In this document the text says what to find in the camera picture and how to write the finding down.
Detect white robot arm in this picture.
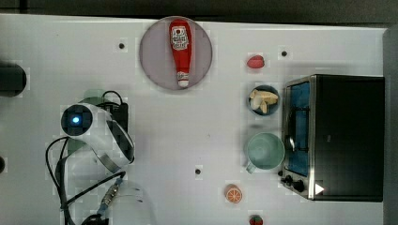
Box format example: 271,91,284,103
56,102,156,225

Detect yellow banana pieces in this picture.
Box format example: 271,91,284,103
250,89,279,113

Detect grey round plate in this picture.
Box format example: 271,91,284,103
139,16,213,90

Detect blue bowl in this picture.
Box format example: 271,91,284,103
248,85,281,116

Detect red toy strawberry top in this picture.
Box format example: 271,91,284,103
247,55,265,69

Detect green mug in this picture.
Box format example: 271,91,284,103
246,132,285,173

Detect red ketchup bottle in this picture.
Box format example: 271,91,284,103
169,19,192,88

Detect orange slice toy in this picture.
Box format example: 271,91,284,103
224,184,242,203

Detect red strawberry toy bottom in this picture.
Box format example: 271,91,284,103
249,215,264,225

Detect silver toaster oven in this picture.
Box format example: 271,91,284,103
279,74,385,203

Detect dark grey pot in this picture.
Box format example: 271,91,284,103
0,63,27,98

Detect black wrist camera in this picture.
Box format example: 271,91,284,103
98,90,129,131

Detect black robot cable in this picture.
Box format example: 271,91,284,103
45,136,127,225

